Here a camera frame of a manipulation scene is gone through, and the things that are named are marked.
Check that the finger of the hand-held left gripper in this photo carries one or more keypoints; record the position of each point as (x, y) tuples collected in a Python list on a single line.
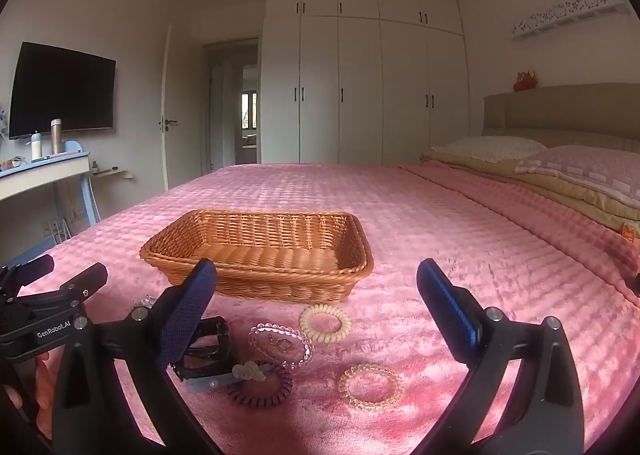
[(32, 269), (85, 280)]

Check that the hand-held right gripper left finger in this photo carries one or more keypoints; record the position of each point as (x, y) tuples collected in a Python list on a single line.
[(185, 315)]

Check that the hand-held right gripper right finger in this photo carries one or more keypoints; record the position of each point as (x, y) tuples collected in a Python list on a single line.
[(445, 305)]

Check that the black wrist watch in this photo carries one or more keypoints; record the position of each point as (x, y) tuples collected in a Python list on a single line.
[(220, 335)]

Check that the brown wicker basket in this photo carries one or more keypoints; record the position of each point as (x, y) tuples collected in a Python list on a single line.
[(280, 280)]

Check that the small metal clip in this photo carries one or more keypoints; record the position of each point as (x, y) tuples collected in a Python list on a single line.
[(285, 345)]

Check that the person's left hand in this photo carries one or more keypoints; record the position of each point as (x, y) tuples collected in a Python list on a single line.
[(45, 380)]

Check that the pink plush blanket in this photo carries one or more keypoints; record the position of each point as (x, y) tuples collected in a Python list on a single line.
[(425, 235)]

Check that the blue and white desk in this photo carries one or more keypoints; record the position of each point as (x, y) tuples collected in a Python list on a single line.
[(45, 175)]

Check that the clutter on desk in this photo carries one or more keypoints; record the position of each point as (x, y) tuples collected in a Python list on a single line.
[(12, 164)]

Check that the white bottle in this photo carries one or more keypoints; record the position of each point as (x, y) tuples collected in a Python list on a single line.
[(36, 147)]

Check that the gold thermos flask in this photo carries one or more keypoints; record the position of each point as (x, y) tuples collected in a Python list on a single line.
[(56, 137)]

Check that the tan folded quilt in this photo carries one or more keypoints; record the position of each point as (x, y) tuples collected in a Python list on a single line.
[(560, 190)]

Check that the white dotted pillow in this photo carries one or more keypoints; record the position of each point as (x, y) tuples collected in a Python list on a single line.
[(495, 147)]

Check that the pink patterned pillow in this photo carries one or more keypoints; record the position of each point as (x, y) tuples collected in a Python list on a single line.
[(590, 170)]

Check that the white room door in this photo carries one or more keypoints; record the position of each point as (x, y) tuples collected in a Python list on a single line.
[(167, 85)]

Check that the window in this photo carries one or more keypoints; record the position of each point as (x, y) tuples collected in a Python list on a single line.
[(249, 110)]

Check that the beige padded headboard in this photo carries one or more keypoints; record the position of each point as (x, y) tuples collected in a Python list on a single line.
[(560, 110)]

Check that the white wardrobe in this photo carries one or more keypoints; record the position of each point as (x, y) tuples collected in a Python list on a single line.
[(360, 85)]

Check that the red plush toy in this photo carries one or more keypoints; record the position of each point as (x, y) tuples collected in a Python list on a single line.
[(525, 81)]

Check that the white wall outlet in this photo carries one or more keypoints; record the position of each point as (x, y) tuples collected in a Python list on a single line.
[(51, 226)]

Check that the small wooden wall shelf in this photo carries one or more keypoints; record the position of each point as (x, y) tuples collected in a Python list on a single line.
[(112, 174)]

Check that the black wall television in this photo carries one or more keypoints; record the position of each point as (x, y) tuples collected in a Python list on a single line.
[(62, 87)]

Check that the white carved wall shelf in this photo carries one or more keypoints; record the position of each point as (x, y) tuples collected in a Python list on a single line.
[(565, 15)]

